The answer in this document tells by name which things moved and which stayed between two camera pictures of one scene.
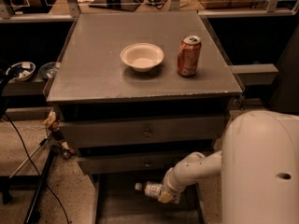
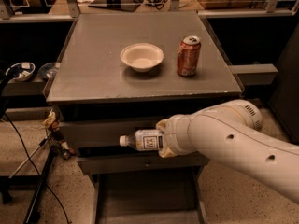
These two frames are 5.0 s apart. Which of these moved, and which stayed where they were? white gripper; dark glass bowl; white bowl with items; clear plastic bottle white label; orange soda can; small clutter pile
Moved: white gripper; clear plastic bottle white label
Stayed: orange soda can; white bowl with items; dark glass bowl; small clutter pile
